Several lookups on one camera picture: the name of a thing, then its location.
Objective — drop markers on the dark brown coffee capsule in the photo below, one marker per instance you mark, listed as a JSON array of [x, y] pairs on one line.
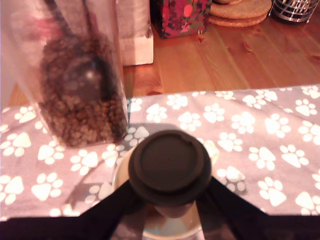
[[170, 167]]

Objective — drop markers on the dark coffee scoop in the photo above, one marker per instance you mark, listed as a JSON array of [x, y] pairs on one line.
[[85, 77]]

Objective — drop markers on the cartoon print ceramic mug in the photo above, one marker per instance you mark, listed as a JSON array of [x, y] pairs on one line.
[[120, 175]]

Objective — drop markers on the grey paw-print cloth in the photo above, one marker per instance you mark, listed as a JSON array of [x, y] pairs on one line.
[[250, 140]]

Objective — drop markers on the clear container with white lid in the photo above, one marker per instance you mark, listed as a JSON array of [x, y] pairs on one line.
[[82, 117]]

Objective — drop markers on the white cardboard package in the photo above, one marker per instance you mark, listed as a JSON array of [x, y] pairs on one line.
[[136, 37]]

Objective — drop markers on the round cork trivet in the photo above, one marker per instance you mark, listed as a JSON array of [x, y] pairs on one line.
[[250, 10], [237, 22]]

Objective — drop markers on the floral tissue box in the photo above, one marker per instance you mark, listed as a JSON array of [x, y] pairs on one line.
[[182, 17]]

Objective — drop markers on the stack of cork coasters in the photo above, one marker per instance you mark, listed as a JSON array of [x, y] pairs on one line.
[[226, 1]]

